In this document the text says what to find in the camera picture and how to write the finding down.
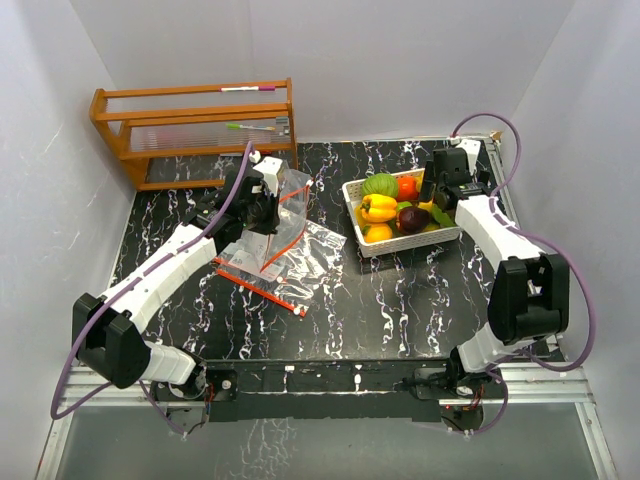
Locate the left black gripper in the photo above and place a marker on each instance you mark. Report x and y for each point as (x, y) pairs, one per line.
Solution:
(274, 221)

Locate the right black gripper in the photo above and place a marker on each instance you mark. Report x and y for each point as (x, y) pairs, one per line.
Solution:
(427, 184)

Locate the clear red zip bag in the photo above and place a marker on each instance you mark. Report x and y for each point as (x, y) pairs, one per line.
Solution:
(267, 250)

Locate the dark green cabbage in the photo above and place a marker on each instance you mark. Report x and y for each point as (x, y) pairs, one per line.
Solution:
(381, 183)

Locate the yellow bell pepper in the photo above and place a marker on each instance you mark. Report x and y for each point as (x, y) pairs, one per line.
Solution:
(378, 208)

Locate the light green cabbage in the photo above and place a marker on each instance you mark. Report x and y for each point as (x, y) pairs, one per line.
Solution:
(441, 217)

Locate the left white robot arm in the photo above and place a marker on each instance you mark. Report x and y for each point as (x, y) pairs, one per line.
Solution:
(108, 329)

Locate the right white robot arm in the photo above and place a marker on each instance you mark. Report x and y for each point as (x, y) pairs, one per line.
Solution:
(529, 299)

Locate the red tomato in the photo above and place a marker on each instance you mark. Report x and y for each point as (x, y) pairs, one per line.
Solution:
(407, 189)

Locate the orange fruit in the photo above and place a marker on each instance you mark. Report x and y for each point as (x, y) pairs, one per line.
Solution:
(377, 232)

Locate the white plastic basket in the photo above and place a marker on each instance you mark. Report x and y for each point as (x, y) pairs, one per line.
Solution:
(351, 192)

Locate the green marker pen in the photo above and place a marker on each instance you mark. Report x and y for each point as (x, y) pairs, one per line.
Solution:
(235, 126)

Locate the pink white marker pen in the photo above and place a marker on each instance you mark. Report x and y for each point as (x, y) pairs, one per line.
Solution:
(249, 88)

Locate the wooden orange shelf rack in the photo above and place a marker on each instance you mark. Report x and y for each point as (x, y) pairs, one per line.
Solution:
(140, 126)

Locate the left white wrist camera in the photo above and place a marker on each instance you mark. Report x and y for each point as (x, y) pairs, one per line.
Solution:
(272, 170)

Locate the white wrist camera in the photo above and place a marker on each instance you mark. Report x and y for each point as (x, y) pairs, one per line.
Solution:
(471, 147)
(272, 170)

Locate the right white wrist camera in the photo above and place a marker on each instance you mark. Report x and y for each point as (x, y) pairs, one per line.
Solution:
(471, 147)

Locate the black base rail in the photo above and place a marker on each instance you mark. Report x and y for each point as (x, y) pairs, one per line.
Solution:
(328, 389)

